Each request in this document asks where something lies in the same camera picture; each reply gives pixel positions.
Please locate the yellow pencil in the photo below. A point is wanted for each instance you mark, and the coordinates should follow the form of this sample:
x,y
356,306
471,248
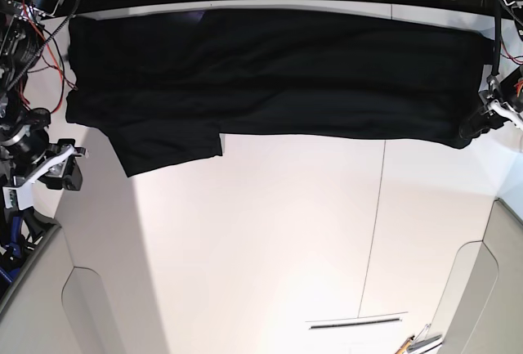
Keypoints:
x,y
406,344

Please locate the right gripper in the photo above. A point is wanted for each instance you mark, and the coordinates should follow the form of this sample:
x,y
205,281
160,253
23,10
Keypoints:
x,y
28,149

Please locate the black T-shirt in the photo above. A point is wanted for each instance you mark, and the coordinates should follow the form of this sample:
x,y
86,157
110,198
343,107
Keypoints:
x,y
165,88

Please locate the grey pen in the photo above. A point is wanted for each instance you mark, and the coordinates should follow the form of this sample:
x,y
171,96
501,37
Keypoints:
x,y
425,345

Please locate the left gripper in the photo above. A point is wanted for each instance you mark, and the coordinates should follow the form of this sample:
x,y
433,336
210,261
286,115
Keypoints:
x,y
501,100

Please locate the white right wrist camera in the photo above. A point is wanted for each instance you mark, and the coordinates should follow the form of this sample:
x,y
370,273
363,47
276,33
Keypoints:
x,y
18,197

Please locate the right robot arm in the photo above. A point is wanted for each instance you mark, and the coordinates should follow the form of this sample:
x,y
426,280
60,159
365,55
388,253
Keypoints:
x,y
24,39

